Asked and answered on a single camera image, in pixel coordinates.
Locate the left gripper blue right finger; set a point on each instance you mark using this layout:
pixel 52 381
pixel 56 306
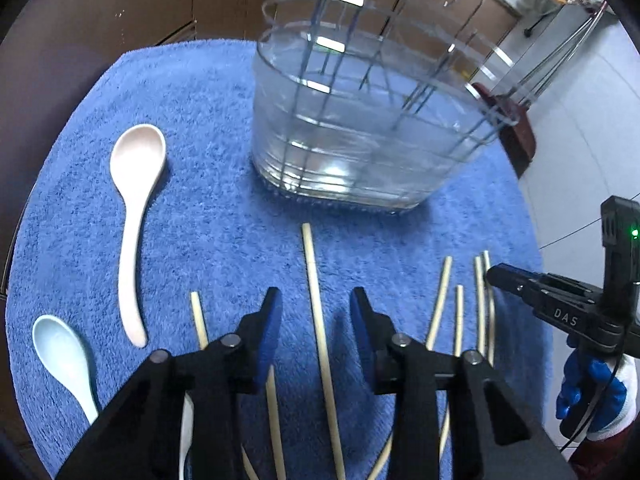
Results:
pixel 493 433

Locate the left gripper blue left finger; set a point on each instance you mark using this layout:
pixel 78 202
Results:
pixel 137 435

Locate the light blue ceramic spoon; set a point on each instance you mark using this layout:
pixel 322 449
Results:
pixel 62 354

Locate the cream ceramic spoon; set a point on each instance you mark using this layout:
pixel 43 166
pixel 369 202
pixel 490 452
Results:
pixel 137 161

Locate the blue gloved right hand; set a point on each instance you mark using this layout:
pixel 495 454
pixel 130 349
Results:
pixel 598 395

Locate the maroon dustpan with broom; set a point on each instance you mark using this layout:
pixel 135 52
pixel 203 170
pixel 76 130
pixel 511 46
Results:
pixel 516 135

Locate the blue towel mat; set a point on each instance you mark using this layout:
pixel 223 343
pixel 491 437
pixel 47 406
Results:
pixel 214 228

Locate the grey hose pipes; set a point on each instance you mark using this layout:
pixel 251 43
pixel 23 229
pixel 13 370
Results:
pixel 523 87

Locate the wire utensil holder clear base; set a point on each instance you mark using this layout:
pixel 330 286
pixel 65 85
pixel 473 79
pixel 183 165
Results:
pixel 373 103

